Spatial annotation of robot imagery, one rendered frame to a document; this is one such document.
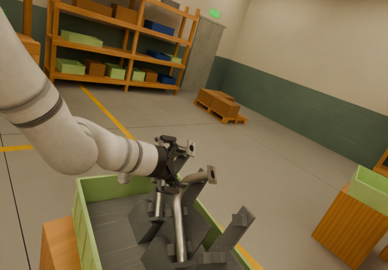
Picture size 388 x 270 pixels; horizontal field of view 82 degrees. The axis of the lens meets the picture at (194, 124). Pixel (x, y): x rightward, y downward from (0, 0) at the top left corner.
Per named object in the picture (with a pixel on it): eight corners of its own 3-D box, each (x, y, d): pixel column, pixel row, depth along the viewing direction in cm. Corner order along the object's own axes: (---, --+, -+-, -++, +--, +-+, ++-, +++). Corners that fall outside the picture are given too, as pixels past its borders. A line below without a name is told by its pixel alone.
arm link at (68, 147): (68, 189, 36) (1, 137, 26) (59, 152, 41) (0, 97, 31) (109, 165, 38) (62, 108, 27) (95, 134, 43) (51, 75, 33)
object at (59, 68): (177, 96, 612) (202, 8, 535) (49, 87, 400) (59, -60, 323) (166, 89, 646) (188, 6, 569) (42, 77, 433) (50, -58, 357)
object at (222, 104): (193, 103, 589) (198, 87, 574) (215, 105, 642) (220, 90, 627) (224, 124, 508) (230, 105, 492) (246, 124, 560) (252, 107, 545)
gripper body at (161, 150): (156, 175, 47) (183, 179, 54) (155, 137, 50) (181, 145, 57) (131, 180, 50) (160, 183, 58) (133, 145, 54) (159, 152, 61)
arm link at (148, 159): (125, 147, 56) (103, 142, 51) (157, 136, 51) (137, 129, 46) (123, 184, 53) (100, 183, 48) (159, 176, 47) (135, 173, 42)
